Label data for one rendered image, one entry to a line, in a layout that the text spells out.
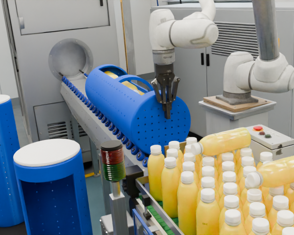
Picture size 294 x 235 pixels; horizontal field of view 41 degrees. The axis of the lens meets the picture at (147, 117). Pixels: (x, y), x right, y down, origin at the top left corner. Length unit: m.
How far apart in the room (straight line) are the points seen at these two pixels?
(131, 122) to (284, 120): 1.91
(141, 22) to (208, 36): 5.90
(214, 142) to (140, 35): 6.09
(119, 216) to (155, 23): 0.76
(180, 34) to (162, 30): 0.09
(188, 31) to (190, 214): 0.65
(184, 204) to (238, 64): 1.14
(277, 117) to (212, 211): 2.34
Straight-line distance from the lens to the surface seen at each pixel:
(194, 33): 1.47
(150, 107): 1.67
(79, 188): 1.73
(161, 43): 1.57
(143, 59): 7.42
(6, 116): 2.76
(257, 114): 2.28
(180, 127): 1.76
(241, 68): 2.21
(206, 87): 4.09
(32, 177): 1.66
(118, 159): 1.09
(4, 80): 6.65
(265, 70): 2.11
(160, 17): 1.57
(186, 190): 1.24
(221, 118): 2.25
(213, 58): 3.91
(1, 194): 2.91
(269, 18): 2.00
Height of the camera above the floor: 1.66
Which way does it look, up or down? 18 degrees down
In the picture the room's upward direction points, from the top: 5 degrees counter-clockwise
